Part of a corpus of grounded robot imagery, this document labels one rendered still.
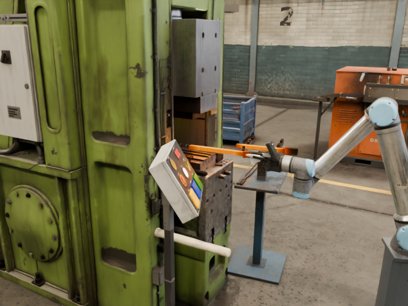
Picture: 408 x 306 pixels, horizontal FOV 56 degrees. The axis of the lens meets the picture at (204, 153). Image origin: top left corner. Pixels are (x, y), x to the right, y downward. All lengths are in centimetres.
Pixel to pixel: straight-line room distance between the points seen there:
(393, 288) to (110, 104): 181
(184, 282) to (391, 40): 783
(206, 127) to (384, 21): 737
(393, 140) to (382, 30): 763
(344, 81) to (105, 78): 394
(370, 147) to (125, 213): 401
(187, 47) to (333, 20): 774
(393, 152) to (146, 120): 118
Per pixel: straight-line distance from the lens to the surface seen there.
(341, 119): 558
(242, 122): 592
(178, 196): 160
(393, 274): 235
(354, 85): 551
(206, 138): 254
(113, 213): 235
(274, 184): 267
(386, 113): 191
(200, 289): 256
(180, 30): 208
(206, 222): 228
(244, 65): 1026
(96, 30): 216
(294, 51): 982
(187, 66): 207
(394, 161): 197
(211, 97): 222
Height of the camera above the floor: 169
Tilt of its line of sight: 17 degrees down
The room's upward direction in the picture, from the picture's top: 1 degrees clockwise
